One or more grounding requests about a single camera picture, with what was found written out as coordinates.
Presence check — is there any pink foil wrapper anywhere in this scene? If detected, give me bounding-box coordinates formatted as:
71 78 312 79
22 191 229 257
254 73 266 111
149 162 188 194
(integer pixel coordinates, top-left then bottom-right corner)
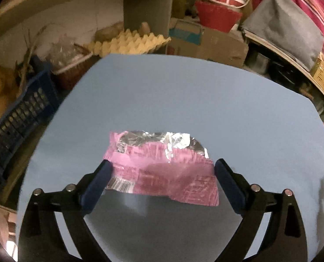
104 131 219 206

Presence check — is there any dark blue plastic crate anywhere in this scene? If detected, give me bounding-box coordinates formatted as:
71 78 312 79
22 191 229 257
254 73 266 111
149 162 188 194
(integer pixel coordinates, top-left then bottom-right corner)
0 55 60 184

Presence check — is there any light blue table cloth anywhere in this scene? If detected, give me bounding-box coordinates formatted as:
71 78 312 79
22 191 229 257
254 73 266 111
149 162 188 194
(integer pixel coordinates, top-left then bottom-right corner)
17 54 324 261

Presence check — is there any grey low shelf cabinet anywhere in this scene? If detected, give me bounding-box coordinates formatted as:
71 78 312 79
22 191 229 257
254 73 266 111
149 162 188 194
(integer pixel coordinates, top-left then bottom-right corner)
243 30 324 123

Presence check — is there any yellow egg tray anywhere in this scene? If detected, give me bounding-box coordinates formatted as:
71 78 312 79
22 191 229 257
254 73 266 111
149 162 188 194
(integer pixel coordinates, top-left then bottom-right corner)
83 29 171 58

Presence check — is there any grey cloth covered appliance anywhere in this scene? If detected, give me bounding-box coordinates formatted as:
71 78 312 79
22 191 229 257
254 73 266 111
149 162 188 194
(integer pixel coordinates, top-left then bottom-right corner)
242 0 324 71

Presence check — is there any cardboard box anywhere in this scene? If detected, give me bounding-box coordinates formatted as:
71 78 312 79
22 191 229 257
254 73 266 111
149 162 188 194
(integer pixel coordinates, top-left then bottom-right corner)
167 18 249 68

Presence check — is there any red plastic basin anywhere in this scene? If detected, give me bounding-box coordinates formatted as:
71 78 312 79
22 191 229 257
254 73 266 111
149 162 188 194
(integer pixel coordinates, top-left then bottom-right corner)
195 0 243 33

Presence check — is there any wooden wall shelf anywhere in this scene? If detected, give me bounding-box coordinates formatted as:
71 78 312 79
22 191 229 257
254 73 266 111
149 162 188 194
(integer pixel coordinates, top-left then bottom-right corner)
0 0 172 212

